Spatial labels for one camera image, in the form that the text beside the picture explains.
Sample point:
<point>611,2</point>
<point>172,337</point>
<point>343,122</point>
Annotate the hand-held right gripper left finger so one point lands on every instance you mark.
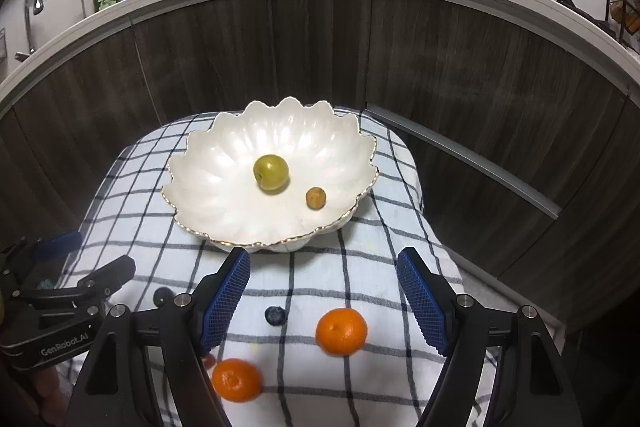
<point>225,302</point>

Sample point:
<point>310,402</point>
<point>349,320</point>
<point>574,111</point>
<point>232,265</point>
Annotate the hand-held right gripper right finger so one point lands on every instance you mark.
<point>422,302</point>

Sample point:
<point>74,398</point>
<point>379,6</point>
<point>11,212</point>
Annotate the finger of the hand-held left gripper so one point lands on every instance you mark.
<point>60,244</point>
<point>107,274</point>

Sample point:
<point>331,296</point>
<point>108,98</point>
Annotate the dark cherry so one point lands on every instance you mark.
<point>162,296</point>

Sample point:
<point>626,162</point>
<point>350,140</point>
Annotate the red cherry tomato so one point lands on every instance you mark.
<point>209,361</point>

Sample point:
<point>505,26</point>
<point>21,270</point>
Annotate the orange mandarin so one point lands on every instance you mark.
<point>237,380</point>
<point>341,332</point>

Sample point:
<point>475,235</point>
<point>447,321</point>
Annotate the white scalloped bowl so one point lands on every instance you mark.
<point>225,187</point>

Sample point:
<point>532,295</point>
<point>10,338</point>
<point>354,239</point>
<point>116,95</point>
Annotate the blueberry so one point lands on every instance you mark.
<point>275,315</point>

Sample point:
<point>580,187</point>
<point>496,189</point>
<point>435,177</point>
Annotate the white checked cloth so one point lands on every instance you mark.
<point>310,272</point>

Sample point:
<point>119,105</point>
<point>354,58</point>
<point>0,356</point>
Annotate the green plum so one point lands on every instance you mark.
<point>271,173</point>

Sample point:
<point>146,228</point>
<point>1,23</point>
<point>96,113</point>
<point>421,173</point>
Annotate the small brown longan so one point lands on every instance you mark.
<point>316,198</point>

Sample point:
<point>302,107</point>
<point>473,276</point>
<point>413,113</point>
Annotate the chrome faucet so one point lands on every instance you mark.
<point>31,22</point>

